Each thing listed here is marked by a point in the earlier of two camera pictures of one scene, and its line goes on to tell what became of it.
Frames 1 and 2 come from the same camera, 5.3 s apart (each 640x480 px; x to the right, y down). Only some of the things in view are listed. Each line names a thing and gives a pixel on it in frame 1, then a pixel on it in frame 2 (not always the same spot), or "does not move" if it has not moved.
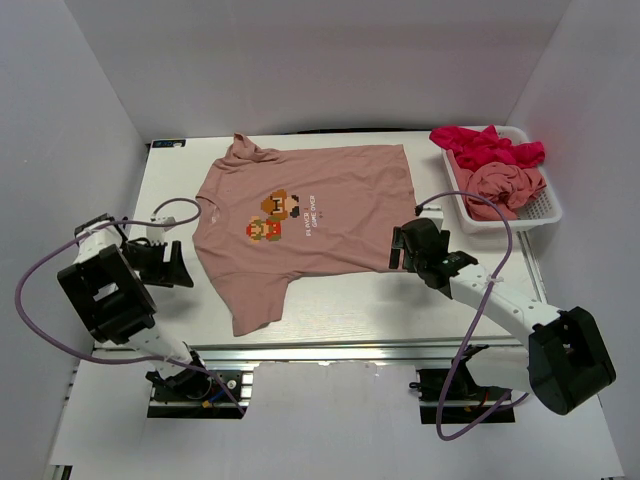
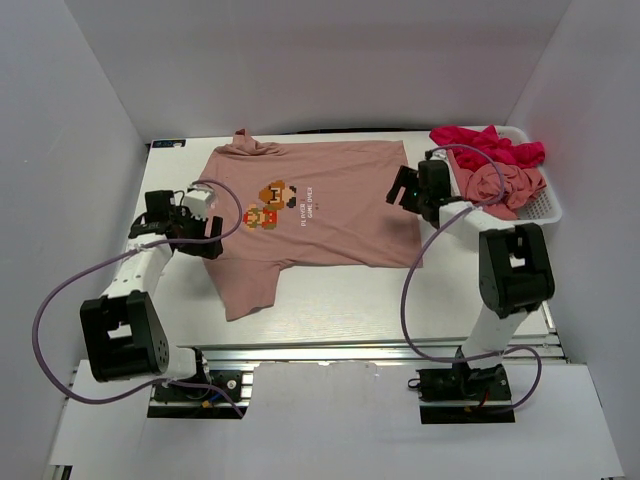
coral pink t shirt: x=506 y=185 does not move
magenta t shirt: x=472 y=149 does not move
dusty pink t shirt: x=264 y=216 does not move
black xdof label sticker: x=169 y=143 does not move
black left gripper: x=168 y=273 -> x=206 y=248
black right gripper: x=399 y=244 -> x=407 y=177
